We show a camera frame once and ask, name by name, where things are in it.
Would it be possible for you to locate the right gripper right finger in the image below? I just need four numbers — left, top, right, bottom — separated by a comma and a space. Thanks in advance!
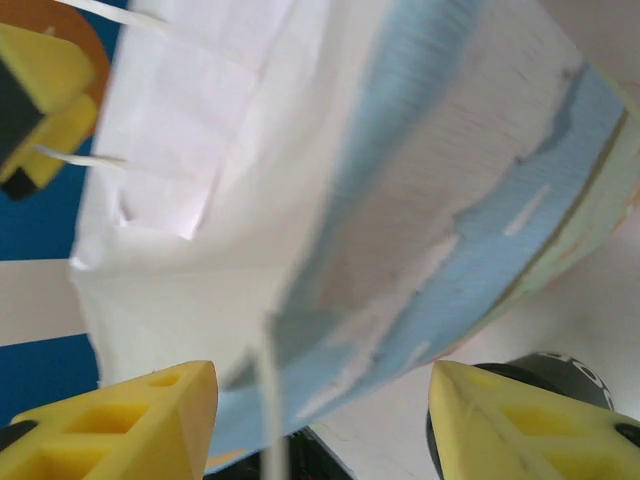
428, 359, 640, 480

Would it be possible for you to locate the printed paper gift bag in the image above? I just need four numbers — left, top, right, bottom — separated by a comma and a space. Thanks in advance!
34, 0, 631, 480

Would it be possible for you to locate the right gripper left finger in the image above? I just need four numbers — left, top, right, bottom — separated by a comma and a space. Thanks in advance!
0, 359, 219, 480

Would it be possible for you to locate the black paper coffee cup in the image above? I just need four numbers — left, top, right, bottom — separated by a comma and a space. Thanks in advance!
424, 349, 615, 480

